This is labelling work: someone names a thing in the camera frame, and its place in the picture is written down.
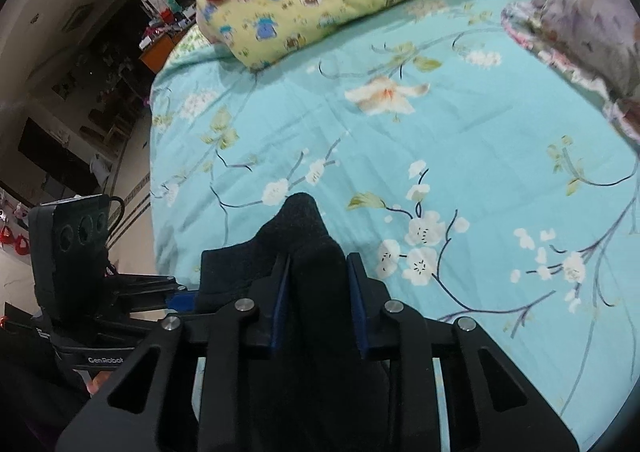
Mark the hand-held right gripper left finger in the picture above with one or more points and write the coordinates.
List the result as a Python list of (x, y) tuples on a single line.
[(279, 312)]

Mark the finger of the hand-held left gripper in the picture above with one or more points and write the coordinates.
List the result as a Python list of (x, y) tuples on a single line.
[(145, 279), (180, 302)]

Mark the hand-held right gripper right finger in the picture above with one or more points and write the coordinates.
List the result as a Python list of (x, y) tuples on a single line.
[(356, 312)]

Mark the person's left hand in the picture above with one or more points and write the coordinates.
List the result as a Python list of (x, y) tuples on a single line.
[(96, 384)]

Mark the black flat screen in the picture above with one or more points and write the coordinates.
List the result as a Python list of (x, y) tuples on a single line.
[(50, 157)]

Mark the teal floral bed sheet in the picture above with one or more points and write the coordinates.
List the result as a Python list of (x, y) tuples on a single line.
[(450, 157)]

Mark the orange wooden cabinet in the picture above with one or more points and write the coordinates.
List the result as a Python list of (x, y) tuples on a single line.
[(157, 52)]

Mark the purple floral ruffled pillow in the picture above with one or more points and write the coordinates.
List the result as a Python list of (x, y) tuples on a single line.
[(590, 17)]

